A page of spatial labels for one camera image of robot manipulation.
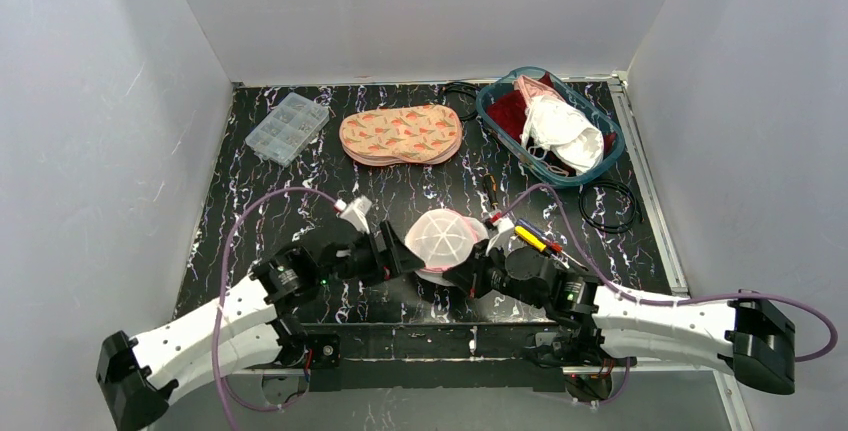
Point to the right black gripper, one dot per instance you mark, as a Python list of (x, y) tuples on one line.
[(477, 276)]

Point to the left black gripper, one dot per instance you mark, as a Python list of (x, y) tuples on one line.
[(383, 250)]

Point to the white round mesh laundry bag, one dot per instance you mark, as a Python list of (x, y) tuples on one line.
[(442, 239)]

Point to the floral mesh laundry bag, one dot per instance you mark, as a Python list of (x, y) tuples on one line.
[(422, 135)]

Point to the white bra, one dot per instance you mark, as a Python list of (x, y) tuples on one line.
[(556, 126)]

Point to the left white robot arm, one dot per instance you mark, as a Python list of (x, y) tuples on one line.
[(252, 323)]

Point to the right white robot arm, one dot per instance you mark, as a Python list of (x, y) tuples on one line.
[(746, 337)]

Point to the pink bra in basin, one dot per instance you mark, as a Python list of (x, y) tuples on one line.
[(530, 88)]

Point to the black yellow screwdriver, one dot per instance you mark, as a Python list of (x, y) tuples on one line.
[(490, 190)]

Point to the clear plastic compartment box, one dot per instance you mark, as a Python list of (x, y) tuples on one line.
[(288, 128)]

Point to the dark red cloth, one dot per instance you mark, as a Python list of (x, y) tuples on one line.
[(508, 112)]

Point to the teal plastic basin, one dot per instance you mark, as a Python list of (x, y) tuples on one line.
[(546, 168)]

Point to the yellow handled screwdriver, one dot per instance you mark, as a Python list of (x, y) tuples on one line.
[(537, 242)]

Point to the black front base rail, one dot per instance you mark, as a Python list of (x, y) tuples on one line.
[(430, 348)]

